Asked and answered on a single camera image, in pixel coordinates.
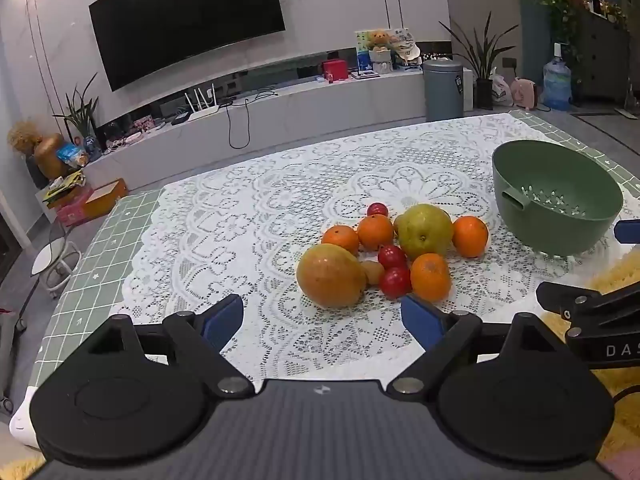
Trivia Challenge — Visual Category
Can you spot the dried yellow flower bunch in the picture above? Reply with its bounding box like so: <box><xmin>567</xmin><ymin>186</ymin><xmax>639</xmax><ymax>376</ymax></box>
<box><xmin>7</xmin><ymin>119</ymin><xmax>43</xmax><ymax>153</ymax></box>

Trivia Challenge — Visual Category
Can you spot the green colander bowl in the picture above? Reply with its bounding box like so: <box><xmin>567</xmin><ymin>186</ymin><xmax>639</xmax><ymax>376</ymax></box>
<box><xmin>491</xmin><ymin>140</ymin><xmax>625</xmax><ymax>256</ymax></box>

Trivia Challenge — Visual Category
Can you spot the blue snack bag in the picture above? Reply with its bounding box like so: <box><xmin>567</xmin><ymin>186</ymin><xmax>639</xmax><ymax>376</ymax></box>
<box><xmin>56</xmin><ymin>142</ymin><xmax>91</xmax><ymax>168</ymax></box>

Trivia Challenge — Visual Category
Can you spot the blue water bottle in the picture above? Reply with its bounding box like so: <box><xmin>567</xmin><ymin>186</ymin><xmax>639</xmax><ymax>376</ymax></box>
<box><xmin>542</xmin><ymin>42</ymin><xmax>572</xmax><ymax>112</ymax></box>

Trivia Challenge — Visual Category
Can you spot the orange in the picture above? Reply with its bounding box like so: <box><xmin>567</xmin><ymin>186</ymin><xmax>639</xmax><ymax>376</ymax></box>
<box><xmin>321</xmin><ymin>225</ymin><xmax>361</xmax><ymax>257</ymax></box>
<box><xmin>410</xmin><ymin>253</ymin><xmax>453</xmax><ymax>303</ymax></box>
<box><xmin>356</xmin><ymin>214</ymin><xmax>396</xmax><ymax>252</ymax></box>
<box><xmin>452</xmin><ymin>215</ymin><xmax>489</xmax><ymax>259</ymax></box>

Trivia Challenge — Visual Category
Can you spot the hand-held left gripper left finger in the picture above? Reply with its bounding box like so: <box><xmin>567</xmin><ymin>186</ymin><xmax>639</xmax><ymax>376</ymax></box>
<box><xmin>82</xmin><ymin>294</ymin><xmax>256</xmax><ymax>401</ymax></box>

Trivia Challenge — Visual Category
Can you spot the black cable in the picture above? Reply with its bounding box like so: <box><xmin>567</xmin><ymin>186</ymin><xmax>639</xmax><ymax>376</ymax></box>
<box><xmin>220</xmin><ymin>90</ymin><xmax>277</xmax><ymax>150</ymax></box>

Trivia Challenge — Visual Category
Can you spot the white router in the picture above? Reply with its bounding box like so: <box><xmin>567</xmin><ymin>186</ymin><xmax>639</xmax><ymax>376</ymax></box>
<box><xmin>184</xmin><ymin>85</ymin><xmax>221</xmax><ymax>122</ymax></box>

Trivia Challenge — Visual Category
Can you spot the large yellow orange pear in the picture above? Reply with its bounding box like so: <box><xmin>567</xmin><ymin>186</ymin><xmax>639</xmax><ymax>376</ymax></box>
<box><xmin>296</xmin><ymin>243</ymin><xmax>368</xmax><ymax>310</ymax></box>

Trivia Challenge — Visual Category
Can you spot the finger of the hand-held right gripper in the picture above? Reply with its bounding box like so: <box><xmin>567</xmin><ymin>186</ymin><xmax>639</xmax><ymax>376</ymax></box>
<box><xmin>536</xmin><ymin>281</ymin><xmax>640</xmax><ymax>333</ymax></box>
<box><xmin>614</xmin><ymin>219</ymin><xmax>640</xmax><ymax>245</ymax></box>

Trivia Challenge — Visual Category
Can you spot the white paper fan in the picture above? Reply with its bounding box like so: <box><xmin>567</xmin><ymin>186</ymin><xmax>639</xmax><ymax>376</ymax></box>
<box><xmin>392</xmin><ymin>30</ymin><xmax>421</xmax><ymax>66</ymax></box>

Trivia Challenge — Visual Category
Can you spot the pink heater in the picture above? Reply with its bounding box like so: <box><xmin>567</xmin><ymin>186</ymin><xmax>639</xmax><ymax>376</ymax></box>
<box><xmin>511</xmin><ymin>77</ymin><xmax>540</xmax><ymax>110</ymax></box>

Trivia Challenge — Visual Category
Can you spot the yellow green paper stack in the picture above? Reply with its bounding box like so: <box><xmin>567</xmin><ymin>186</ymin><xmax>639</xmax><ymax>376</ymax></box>
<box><xmin>42</xmin><ymin>170</ymin><xmax>86</xmax><ymax>206</ymax></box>

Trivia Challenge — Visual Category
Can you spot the black wall television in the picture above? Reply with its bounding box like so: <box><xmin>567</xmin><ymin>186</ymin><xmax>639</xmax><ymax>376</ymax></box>
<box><xmin>88</xmin><ymin>0</ymin><xmax>287</xmax><ymax>93</ymax></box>

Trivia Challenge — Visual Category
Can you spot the orange cardboard box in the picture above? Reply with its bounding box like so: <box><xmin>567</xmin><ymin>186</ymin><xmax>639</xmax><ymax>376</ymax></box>
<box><xmin>82</xmin><ymin>178</ymin><xmax>128</xmax><ymax>217</ymax></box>

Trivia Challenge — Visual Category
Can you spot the long-leaved potted plant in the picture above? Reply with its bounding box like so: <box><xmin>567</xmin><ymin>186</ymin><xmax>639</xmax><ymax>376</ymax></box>
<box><xmin>439</xmin><ymin>10</ymin><xmax>521</xmax><ymax>110</ymax></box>

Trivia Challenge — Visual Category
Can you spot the white marble television console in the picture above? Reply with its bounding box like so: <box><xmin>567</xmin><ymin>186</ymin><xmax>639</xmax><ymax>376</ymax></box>
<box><xmin>75</xmin><ymin>67</ymin><xmax>431</xmax><ymax>193</ymax></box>

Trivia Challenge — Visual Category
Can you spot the colourful picture board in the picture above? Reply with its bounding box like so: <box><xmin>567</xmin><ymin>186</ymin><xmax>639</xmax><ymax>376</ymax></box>
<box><xmin>355</xmin><ymin>29</ymin><xmax>373</xmax><ymax>72</ymax></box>

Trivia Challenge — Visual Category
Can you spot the gold vase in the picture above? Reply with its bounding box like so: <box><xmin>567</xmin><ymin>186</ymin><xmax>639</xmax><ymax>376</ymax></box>
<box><xmin>32</xmin><ymin>132</ymin><xmax>68</xmax><ymax>181</ymax></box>

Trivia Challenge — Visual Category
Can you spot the yellow fluffy cloth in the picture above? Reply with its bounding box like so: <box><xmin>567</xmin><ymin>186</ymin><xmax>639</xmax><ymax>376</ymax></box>
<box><xmin>537</xmin><ymin>242</ymin><xmax>640</xmax><ymax>480</ymax></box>

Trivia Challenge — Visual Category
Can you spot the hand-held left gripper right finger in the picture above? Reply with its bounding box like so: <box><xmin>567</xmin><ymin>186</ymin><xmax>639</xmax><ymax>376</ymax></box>
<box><xmin>387</xmin><ymin>294</ymin><xmax>566</xmax><ymax>401</ymax></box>

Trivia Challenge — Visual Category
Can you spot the white stool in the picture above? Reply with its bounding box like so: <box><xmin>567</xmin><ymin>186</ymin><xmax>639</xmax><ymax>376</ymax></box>
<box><xmin>30</xmin><ymin>222</ymin><xmax>83</xmax><ymax>301</ymax></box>

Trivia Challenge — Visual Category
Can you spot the large green yellow pear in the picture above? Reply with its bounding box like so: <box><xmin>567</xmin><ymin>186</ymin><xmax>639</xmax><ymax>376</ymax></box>
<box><xmin>397</xmin><ymin>203</ymin><xmax>454</xmax><ymax>261</ymax></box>

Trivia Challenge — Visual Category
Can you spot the pink box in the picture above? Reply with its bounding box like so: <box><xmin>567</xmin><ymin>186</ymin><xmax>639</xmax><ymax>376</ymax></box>
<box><xmin>54</xmin><ymin>187</ymin><xmax>96</xmax><ymax>227</ymax></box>

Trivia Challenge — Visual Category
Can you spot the white lace tablecloth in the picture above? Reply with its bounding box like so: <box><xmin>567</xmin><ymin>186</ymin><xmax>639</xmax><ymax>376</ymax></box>
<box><xmin>117</xmin><ymin>112</ymin><xmax>626</xmax><ymax>386</ymax></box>

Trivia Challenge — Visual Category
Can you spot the red box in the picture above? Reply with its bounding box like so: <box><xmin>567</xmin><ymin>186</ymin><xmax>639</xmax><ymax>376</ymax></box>
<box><xmin>321</xmin><ymin>59</ymin><xmax>348</xmax><ymax>82</ymax></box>

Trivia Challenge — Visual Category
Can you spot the white rounded object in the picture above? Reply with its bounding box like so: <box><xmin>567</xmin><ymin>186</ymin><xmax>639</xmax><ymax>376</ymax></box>
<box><xmin>9</xmin><ymin>387</ymin><xmax>41</xmax><ymax>448</ymax></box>

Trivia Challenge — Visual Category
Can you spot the white plastic bag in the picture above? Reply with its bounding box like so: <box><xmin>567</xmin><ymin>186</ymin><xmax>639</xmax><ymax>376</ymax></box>
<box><xmin>490</xmin><ymin>72</ymin><xmax>515</xmax><ymax>107</ymax></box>

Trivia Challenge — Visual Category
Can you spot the green plant in glass vase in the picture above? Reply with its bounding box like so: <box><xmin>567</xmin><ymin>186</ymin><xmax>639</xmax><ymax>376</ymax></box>
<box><xmin>52</xmin><ymin>72</ymin><xmax>101</xmax><ymax>156</ymax></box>

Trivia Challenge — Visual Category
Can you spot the white basket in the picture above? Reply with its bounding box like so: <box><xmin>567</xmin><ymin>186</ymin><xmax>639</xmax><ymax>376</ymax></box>
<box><xmin>370</xmin><ymin>50</ymin><xmax>396</xmax><ymax>75</ymax></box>

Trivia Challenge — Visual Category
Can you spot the dark grey cabinet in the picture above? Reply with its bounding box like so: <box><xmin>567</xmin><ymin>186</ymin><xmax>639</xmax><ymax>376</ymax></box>
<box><xmin>570</xmin><ymin>10</ymin><xmax>632</xmax><ymax>106</ymax></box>

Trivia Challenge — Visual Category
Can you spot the grey pedal trash bin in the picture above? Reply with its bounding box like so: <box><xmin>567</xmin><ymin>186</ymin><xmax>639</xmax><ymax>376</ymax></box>
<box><xmin>422</xmin><ymin>58</ymin><xmax>465</xmax><ymax>123</ymax></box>

